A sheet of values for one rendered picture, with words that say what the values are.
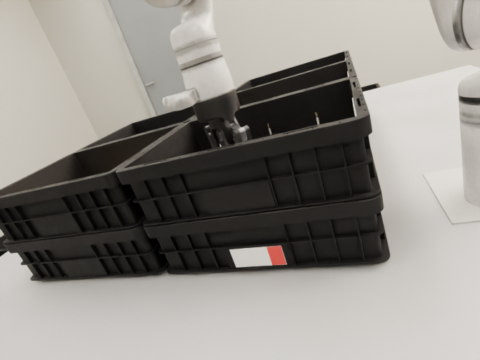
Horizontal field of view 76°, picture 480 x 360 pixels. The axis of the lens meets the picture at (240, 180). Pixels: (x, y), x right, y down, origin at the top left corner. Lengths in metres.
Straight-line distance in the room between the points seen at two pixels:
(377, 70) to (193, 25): 3.29
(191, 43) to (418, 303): 0.46
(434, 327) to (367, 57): 3.36
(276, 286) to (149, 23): 3.85
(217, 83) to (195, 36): 0.07
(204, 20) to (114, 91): 4.16
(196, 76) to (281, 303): 0.36
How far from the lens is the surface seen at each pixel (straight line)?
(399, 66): 3.73
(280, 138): 0.40
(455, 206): 0.63
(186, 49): 0.48
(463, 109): 0.57
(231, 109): 0.49
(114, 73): 4.56
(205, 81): 0.48
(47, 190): 0.67
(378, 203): 0.44
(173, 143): 0.68
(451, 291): 0.48
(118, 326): 0.60
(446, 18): 0.54
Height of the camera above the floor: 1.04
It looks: 22 degrees down
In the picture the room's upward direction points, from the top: 19 degrees counter-clockwise
